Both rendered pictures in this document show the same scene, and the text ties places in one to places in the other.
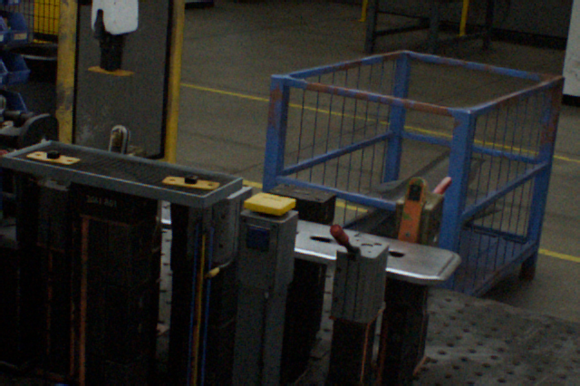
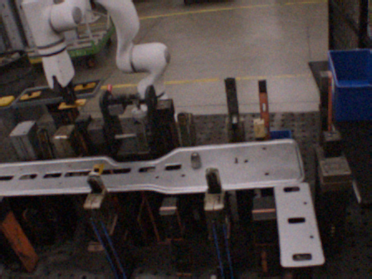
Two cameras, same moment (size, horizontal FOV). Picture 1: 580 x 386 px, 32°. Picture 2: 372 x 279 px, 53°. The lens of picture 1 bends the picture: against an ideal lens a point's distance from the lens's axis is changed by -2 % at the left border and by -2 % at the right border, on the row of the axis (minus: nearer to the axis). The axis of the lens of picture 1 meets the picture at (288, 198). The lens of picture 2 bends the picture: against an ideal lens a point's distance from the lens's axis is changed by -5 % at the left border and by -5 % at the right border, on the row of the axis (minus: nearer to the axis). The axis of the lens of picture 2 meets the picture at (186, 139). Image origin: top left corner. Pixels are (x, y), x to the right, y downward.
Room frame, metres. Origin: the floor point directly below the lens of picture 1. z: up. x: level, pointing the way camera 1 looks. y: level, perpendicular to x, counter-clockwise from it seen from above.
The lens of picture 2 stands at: (3.08, 0.51, 1.74)
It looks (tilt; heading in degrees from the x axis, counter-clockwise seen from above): 33 degrees down; 171
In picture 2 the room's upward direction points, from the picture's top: 12 degrees counter-clockwise
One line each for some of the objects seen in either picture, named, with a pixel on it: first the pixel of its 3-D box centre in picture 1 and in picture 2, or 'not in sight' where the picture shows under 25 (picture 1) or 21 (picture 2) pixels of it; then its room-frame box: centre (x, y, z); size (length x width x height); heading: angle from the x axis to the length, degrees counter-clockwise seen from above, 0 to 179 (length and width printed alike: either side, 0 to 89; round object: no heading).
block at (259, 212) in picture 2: not in sight; (266, 241); (2.35, 0.80, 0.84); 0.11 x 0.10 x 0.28; 159
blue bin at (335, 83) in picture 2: not in sight; (354, 82); (2.04, 1.30, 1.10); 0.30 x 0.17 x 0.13; 152
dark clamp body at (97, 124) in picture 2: (62, 277); (111, 163); (1.78, 0.40, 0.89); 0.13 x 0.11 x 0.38; 159
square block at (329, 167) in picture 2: not in sight; (330, 212); (2.36, 1.00, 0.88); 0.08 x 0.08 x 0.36; 69
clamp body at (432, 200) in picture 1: (409, 284); not in sight; (1.93, -0.25, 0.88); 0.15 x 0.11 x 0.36; 159
